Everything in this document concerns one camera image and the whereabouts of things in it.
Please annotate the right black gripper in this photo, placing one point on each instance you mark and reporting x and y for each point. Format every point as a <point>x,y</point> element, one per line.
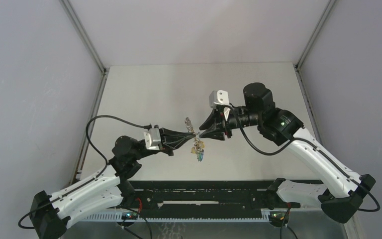
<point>215,119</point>

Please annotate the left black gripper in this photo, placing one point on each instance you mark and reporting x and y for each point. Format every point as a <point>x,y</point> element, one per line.
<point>181,137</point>

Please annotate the keyring with coloured keys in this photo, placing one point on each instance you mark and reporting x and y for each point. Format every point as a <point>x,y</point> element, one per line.
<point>198,145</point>

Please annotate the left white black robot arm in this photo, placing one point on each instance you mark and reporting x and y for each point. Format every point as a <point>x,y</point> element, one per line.
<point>52,214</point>

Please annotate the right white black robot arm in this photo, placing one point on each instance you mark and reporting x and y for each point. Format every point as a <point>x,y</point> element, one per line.
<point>341,191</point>

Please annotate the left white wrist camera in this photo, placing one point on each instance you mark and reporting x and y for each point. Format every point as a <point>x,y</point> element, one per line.
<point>152,139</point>

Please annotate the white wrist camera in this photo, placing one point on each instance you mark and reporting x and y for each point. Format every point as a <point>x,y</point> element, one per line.
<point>218,98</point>
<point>152,139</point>

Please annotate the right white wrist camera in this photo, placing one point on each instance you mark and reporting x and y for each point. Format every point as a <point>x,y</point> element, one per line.
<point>218,98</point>

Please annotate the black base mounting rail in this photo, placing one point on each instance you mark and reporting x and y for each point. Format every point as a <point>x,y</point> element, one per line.
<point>206,199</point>

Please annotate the left aluminium frame post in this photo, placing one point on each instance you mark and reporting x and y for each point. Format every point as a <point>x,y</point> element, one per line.
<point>97,82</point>

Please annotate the aluminium frame post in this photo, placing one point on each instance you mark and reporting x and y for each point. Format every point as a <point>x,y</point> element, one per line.
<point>304,69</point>
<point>97,82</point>

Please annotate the right aluminium frame post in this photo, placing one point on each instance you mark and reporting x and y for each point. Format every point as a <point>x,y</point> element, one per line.
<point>304,69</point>

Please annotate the white slotted cable duct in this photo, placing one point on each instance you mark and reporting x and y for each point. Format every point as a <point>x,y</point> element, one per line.
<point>112,216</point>

